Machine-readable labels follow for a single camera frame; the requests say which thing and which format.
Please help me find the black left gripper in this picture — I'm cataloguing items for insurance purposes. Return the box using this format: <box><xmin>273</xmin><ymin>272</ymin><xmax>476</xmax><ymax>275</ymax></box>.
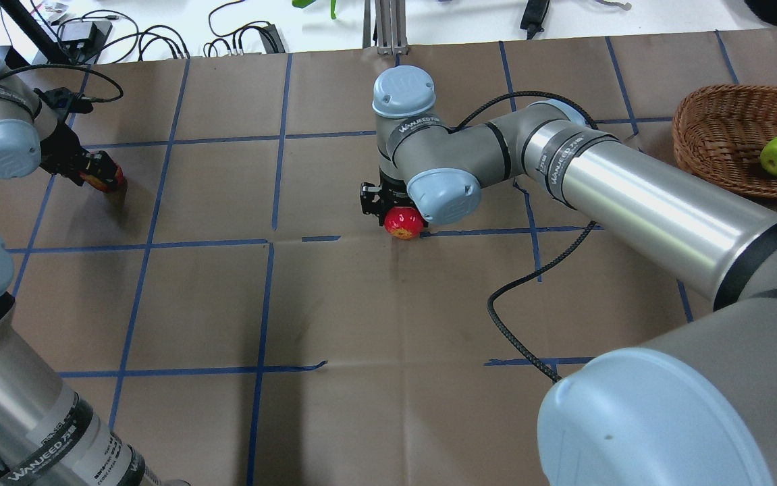
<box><xmin>41</xmin><ymin>87</ymin><xmax>102</xmax><ymax>184</ymax></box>

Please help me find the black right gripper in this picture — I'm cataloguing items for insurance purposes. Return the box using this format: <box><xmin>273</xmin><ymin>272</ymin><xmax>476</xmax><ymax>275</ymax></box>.
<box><xmin>358</xmin><ymin>169</ymin><xmax>416</xmax><ymax>218</ymax></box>

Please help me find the red yellow apple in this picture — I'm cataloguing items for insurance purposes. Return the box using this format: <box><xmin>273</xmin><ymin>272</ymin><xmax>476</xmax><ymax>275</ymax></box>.
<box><xmin>77</xmin><ymin>151</ymin><xmax>126</xmax><ymax>193</ymax></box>

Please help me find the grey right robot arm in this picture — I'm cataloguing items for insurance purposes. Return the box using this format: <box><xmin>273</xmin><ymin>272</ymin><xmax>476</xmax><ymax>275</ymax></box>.
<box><xmin>360</xmin><ymin>65</ymin><xmax>777</xmax><ymax>485</ymax></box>

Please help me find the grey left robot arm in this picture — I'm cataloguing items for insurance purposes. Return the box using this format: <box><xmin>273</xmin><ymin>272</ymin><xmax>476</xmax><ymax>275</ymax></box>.
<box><xmin>0</xmin><ymin>59</ymin><xmax>163</xmax><ymax>485</ymax></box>

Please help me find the wicker basket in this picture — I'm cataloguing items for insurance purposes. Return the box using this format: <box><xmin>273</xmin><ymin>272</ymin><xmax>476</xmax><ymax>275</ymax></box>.
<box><xmin>672</xmin><ymin>85</ymin><xmax>777</xmax><ymax>199</ymax></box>

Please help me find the black power adapter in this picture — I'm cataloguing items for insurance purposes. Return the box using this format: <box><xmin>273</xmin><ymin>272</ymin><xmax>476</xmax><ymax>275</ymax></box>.
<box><xmin>54</xmin><ymin>20</ymin><xmax>111</xmax><ymax>56</ymax></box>

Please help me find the black tripod leg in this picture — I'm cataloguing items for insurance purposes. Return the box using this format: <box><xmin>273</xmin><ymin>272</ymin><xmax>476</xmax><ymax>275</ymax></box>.
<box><xmin>0</xmin><ymin>1</ymin><xmax>74</xmax><ymax>65</ymax></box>

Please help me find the black device on table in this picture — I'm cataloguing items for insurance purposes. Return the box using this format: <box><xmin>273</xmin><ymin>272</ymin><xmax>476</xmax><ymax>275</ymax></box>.
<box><xmin>520</xmin><ymin>0</ymin><xmax>551</xmax><ymax>40</ymax></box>

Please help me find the aluminium frame post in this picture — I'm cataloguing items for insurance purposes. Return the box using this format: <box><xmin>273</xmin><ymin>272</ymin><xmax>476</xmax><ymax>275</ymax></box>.
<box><xmin>363</xmin><ymin>1</ymin><xmax>410</xmax><ymax>56</ymax></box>

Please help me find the black braided cable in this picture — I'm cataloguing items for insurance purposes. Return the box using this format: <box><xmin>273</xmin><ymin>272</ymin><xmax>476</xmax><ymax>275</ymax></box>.
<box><xmin>454</xmin><ymin>91</ymin><xmax>598</xmax><ymax>384</ymax></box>

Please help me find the black cables bundle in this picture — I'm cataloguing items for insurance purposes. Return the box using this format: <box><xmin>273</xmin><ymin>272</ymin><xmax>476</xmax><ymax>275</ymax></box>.
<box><xmin>91</xmin><ymin>0</ymin><xmax>288</xmax><ymax>61</ymax></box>

